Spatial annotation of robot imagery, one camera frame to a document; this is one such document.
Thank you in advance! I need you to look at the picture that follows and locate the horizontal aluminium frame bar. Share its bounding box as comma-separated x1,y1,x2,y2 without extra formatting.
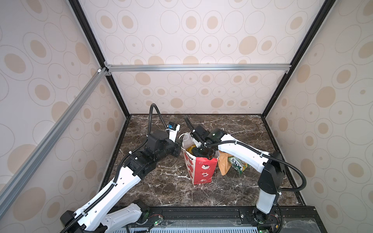
107,64,291,72

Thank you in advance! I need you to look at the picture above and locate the yellow snack packet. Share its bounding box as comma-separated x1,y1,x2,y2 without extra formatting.
187,145,196,155

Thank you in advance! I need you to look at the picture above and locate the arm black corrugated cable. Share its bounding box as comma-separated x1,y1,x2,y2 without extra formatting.
183,116,307,193
59,103,169,233

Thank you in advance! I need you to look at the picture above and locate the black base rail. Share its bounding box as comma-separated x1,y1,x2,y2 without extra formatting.
76,205,327,233

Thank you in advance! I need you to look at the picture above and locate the left black corner post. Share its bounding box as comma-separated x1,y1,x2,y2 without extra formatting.
68,0,131,118

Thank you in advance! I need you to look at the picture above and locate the black corner post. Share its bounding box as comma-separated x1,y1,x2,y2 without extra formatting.
68,0,131,118
261,0,336,118

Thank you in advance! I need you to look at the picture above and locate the red white paper gift bag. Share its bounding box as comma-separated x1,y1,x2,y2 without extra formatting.
179,133,218,184

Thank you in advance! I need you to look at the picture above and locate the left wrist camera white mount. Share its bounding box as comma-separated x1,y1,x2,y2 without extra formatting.
166,121,180,142

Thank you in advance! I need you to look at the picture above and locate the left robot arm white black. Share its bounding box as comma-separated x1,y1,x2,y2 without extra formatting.
60,129,181,233

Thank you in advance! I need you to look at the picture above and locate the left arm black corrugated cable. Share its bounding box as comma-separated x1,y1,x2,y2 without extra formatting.
59,103,169,233

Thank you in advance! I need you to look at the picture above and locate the right black corner post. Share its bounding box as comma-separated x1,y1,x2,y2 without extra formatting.
261,0,336,118

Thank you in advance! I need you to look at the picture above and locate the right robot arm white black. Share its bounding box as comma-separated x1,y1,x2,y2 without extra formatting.
190,126,285,222

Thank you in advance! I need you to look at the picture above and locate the green snack packet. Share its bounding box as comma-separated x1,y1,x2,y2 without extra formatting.
228,156,249,174

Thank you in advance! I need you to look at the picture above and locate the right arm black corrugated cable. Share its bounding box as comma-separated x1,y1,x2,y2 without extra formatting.
183,116,307,193

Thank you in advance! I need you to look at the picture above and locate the left slanted aluminium frame bar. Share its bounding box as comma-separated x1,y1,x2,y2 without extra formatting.
1,67,108,218

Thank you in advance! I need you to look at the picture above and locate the brown snack packet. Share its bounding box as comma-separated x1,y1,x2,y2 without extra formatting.
218,151,232,176

